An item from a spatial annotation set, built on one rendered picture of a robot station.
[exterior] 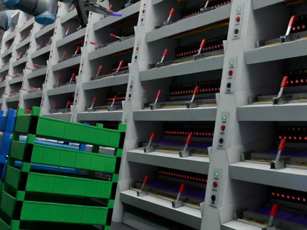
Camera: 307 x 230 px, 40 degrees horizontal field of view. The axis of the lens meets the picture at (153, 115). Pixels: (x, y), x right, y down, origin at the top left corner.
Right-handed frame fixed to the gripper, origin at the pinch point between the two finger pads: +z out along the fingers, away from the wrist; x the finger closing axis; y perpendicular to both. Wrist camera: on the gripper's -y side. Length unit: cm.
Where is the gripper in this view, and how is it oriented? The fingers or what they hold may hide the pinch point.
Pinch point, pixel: (109, 13)
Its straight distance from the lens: 219.9
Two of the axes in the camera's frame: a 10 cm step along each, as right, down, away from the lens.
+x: -5.2, 0.1, 8.5
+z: 8.4, 2.0, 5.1
